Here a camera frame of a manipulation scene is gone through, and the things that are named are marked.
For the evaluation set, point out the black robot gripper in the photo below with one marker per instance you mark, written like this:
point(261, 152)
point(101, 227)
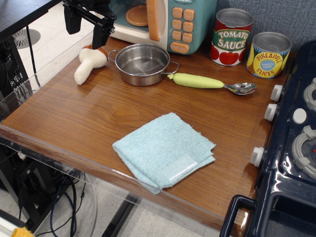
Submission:
point(97, 12)

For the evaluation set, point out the light blue towel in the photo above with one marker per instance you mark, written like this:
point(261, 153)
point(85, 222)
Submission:
point(164, 151)

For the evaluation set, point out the white stove knob bottom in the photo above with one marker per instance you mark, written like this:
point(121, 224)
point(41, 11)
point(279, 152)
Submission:
point(257, 155)

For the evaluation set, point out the white stove knob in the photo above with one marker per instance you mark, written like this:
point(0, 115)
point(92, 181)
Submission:
point(257, 155)
point(276, 92)
point(270, 112)

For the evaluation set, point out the plush toy mushroom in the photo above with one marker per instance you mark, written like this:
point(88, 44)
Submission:
point(89, 59)

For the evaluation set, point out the small steel pot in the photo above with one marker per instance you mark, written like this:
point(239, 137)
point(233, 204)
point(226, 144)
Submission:
point(142, 64)

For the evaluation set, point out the black side desk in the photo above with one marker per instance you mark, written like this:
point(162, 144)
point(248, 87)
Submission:
point(17, 14)

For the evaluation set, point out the toy microwave teal and cream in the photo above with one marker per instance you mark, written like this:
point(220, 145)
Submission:
point(179, 26)

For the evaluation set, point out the tomato sauce toy can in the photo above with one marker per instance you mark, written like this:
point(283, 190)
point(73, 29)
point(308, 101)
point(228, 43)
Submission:
point(230, 36)

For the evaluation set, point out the black table leg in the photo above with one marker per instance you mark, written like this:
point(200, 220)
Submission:
point(118, 220)

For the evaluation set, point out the pineapple slices toy can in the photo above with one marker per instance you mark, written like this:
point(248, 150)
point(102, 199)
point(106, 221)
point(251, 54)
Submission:
point(268, 54)

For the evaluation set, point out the clear acrylic table guard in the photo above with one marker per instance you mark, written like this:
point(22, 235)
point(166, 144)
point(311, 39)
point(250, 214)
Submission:
point(77, 125)

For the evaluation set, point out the white stove knob top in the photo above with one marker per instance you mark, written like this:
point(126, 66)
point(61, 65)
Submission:
point(276, 92)

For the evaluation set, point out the white stove knob middle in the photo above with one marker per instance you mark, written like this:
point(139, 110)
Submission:
point(270, 112)

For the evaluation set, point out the dark blue toy stove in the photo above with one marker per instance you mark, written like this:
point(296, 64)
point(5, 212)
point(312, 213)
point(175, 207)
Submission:
point(285, 201)

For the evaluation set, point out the spoon with green carrot handle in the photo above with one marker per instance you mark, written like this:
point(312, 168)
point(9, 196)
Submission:
point(201, 82)

